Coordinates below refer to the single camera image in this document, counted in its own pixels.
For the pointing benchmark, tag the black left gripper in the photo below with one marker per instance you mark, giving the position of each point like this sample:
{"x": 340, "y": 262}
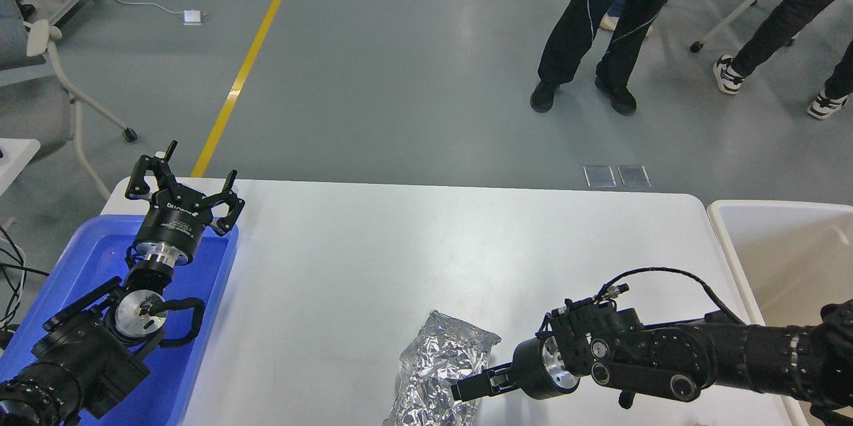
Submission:
{"x": 170, "y": 224}

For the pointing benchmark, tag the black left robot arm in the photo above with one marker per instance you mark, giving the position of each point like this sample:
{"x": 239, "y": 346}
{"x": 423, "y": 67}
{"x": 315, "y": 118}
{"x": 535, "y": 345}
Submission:
{"x": 91, "y": 357}

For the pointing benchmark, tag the right metal floor plate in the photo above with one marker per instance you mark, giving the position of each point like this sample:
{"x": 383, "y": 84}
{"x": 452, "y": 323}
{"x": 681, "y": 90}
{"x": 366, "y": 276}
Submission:
{"x": 634, "y": 176}

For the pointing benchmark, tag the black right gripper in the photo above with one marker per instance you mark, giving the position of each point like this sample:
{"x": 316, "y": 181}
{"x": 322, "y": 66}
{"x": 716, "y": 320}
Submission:
{"x": 536, "y": 368}

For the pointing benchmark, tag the white power adapter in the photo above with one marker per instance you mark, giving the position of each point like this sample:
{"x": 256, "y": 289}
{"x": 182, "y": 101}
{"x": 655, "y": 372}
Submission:
{"x": 192, "y": 17}

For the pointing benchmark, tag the white side table corner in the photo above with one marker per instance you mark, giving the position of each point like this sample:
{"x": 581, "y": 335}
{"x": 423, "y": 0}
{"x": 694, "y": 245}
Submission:
{"x": 16, "y": 155}

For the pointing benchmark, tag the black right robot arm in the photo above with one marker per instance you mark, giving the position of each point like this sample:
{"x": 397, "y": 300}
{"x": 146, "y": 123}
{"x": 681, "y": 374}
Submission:
{"x": 676, "y": 360}

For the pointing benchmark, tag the silver foil bag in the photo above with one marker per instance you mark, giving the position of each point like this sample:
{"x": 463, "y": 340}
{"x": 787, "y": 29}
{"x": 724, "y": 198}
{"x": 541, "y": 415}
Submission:
{"x": 444, "y": 351}

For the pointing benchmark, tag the left metal floor plate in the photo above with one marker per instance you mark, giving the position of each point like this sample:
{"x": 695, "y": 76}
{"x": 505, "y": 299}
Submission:
{"x": 599, "y": 176}

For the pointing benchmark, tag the white plastic bin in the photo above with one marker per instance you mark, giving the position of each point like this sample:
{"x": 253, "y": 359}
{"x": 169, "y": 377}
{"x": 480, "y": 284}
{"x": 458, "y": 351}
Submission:
{"x": 788, "y": 258}

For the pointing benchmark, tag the grey office chair left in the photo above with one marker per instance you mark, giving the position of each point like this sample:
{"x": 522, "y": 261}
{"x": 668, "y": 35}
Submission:
{"x": 39, "y": 103}

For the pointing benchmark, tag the metal floor plate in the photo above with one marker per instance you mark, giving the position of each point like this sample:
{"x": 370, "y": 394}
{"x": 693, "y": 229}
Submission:
{"x": 599, "y": 176}
{"x": 634, "y": 176}

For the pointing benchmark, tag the person with white sneakers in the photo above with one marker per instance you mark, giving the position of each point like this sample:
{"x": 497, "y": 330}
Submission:
{"x": 787, "y": 19}

